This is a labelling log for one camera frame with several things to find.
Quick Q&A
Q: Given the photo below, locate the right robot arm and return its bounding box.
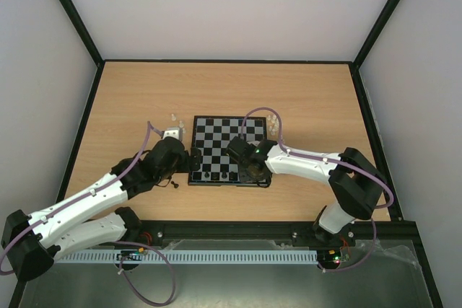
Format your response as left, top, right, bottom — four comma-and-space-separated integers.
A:
226, 136, 386, 245

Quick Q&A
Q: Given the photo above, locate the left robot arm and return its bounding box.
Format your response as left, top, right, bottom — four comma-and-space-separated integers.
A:
1, 137, 201, 282

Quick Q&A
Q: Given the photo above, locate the black and silver chessboard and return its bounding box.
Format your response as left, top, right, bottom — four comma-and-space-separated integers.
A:
188, 115, 269, 188

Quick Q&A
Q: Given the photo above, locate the white slotted cable duct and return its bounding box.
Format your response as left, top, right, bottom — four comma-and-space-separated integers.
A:
58, 250, 318, 265

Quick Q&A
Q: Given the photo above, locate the black aluminium frame rail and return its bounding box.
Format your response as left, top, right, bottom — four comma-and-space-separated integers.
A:
35, 219, 419, 247

